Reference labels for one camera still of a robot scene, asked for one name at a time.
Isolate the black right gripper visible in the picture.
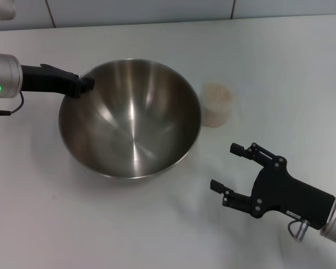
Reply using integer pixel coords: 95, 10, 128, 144
210, 142, 335, 230

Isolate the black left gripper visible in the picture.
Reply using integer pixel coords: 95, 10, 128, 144
20, 63, 96, 99

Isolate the stainless steel mixing bowl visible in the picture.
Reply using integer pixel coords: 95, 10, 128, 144
58, 58, 204, 187

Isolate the clear plastic measuring cup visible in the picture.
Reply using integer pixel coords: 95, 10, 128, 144
201, 80, 239, 129

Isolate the white uncooked rice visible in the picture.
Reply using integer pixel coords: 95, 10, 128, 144
203, 81, 236, 128

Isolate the right gripper cable with plug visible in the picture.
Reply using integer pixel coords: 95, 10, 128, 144
287, 219, 310, 242

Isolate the gripper cable with plug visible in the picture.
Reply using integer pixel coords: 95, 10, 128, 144
287, 219, 310, 242
0, 91, 25, 117

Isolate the left gripper cable with plug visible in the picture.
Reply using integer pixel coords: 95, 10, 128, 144
0, 91, 25, 117

